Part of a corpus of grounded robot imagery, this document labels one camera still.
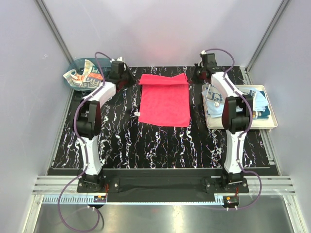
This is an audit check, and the aluminium front rail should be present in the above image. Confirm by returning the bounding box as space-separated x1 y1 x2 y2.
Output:
33 176 295 205

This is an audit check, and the orange connector box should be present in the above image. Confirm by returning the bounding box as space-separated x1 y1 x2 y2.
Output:
224 196 240 206
93 194 107 203

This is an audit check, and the right orange connector box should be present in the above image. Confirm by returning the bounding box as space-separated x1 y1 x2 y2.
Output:
224 196 240 206

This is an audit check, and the left orange connector box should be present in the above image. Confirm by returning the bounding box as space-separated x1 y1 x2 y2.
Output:
93 194 107 203

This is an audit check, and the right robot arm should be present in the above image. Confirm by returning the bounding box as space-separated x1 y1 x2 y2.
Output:
194 49 253 193

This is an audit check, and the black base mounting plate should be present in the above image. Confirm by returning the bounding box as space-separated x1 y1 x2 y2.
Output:
77 168 249 204

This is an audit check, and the white striped cloth in basket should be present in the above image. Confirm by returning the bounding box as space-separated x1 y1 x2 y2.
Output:
63 59 103 91

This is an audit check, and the teal white folded towel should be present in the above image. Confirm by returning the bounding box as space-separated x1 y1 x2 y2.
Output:
253 91 271 120

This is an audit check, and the white rectangular tray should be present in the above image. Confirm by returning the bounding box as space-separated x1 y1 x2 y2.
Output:
202 84 277 130

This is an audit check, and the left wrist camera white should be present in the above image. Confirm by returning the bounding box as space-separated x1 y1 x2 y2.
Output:
110 56 124 63

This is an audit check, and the light blue towel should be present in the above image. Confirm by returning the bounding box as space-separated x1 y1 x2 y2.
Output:
202 86 270 118

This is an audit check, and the red towel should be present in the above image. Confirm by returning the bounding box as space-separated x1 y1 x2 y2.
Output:
138 73 190 127

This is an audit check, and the white blue patterned towel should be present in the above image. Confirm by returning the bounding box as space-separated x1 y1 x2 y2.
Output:
204 85 257 107

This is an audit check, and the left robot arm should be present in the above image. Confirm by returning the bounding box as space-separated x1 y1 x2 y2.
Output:
72 57 134 192

